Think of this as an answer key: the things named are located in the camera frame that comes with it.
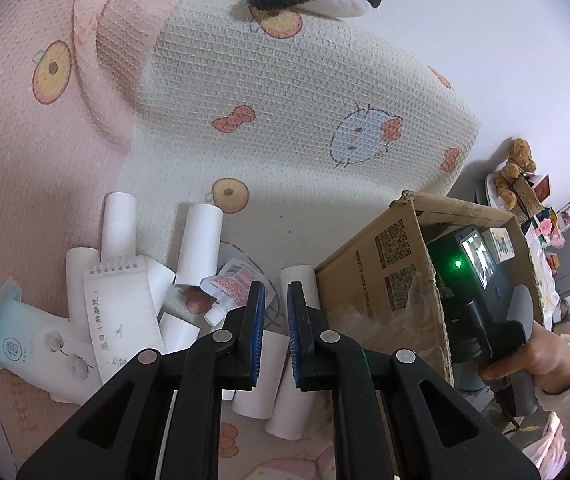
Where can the white blue tissue pack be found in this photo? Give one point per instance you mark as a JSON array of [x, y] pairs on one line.
[[30, 345]]

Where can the pink paper card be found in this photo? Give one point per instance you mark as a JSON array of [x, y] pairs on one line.
[[542, 186]]

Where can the pile of white paper rolls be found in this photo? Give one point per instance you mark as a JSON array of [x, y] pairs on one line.
[[200, 240]]

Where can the pink patterned cloth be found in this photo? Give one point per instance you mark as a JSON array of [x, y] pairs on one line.
[[545, 455]]

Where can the white round side table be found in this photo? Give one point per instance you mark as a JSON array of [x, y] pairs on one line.
[[490, 187]]

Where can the pink spout pouch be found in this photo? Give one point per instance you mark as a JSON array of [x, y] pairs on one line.
[[232, 285]]

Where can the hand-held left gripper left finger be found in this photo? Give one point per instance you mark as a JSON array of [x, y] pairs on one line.
[[260, 335]]

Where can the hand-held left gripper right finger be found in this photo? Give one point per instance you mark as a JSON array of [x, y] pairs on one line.
[[297, 340]]

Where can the pink flower ornament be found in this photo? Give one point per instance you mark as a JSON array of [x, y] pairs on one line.
[[551, 230]]

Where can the cream pink printed pillow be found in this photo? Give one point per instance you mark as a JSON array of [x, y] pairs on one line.
[[290, 85]]

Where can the brown cardboard box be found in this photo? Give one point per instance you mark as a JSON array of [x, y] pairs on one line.
[[375, 260]]

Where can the white spiral notepad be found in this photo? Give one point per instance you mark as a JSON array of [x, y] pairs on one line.
[[120, 310]]

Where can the brown teddy bear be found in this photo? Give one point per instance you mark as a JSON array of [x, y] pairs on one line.
[[520, 160]]

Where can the person's right hand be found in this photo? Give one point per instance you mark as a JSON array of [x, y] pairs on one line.
[[555, 360]]

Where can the woven wicker basket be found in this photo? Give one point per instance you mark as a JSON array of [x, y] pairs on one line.
[[527, 200]]

